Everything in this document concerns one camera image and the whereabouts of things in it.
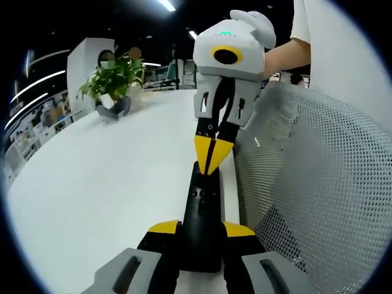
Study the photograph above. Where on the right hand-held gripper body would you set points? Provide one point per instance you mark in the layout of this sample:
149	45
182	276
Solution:
251	58

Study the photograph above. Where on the white mesh office chair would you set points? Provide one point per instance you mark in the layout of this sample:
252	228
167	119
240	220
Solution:
321	183

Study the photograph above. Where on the person in white shirt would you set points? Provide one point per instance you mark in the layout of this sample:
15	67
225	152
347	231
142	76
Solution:
337	46

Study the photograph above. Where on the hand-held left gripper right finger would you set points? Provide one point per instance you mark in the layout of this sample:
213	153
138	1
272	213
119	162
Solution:
248	263

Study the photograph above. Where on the grey pot stand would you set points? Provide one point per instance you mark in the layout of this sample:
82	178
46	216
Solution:
118	107

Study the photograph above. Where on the green leafy plant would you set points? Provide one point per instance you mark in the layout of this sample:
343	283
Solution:
113	79

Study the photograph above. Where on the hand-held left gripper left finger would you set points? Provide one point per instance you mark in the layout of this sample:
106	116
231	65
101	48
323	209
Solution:
147	263

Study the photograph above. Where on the black remote control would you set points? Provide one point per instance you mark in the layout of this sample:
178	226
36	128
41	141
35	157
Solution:
199	220

